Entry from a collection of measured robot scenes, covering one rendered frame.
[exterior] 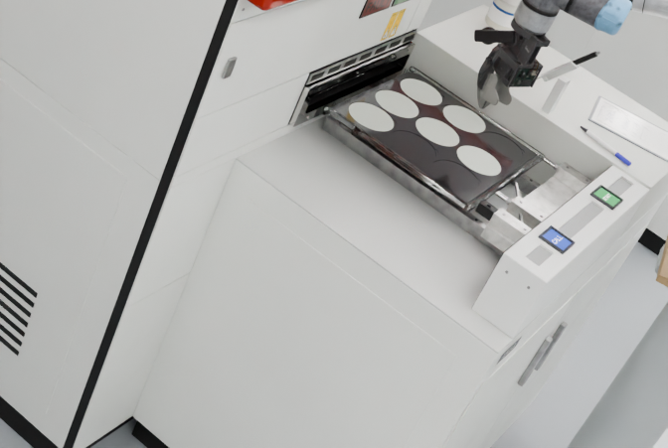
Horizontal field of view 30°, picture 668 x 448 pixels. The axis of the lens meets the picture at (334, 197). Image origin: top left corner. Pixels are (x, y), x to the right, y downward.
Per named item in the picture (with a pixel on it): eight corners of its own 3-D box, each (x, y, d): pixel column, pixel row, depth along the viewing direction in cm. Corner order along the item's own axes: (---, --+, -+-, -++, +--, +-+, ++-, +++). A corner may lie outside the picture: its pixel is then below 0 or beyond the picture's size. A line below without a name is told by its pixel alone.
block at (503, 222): (487, 224, 243) (494, 212, 241) (495, 218, 246) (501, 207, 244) (521, 247, 241) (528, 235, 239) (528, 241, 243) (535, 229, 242)
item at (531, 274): (470, 309, 229) (503, 252, 221) (583, 215, 273) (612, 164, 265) (512, 340, 226) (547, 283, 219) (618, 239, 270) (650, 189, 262)
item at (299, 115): (286, 123, 252) (303, 84, 247) (394, 74, 287) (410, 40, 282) (293, 128, 251) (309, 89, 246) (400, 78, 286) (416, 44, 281)
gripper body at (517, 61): (504, 89, 246) (530, 39, 239) (480, 65, 251) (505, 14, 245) (532, 89, 250) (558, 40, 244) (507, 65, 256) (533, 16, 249)
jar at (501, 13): (479, 20, 299) (496, -14, 294) (492, 15, 305) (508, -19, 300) (503, 36, 297) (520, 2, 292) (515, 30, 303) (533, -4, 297)
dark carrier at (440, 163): (329, 109, 253) (330, 106, 253) (411, 72, 280) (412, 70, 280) (465, 205, 243) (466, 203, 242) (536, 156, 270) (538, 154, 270)
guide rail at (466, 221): (321, 128, 261) (326, 116, 259) (326, 125, 262) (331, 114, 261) (515, 267, 246) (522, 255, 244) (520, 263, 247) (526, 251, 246)
